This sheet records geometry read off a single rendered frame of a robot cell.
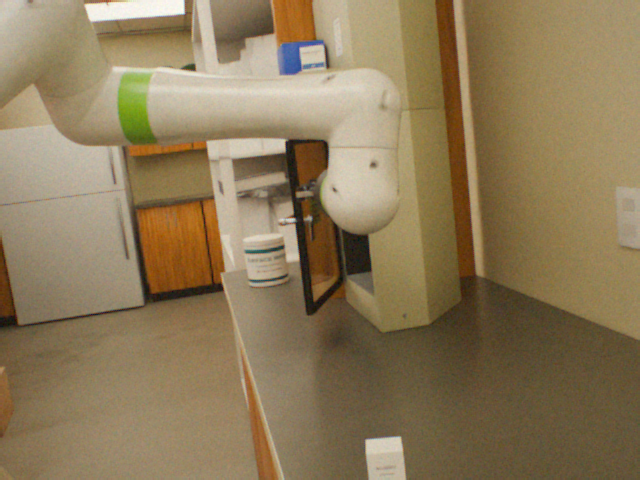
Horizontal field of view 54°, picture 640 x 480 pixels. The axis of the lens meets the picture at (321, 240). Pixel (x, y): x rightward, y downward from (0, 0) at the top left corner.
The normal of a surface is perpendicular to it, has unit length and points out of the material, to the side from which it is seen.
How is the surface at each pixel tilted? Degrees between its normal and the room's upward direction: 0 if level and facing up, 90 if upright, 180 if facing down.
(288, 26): 90
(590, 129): 90
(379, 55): 90
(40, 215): 90
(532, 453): 0
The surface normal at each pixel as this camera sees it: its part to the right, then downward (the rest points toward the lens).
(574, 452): -0.12, -0.98
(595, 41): -0.97, 0.15
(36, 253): 0.21, 0.13
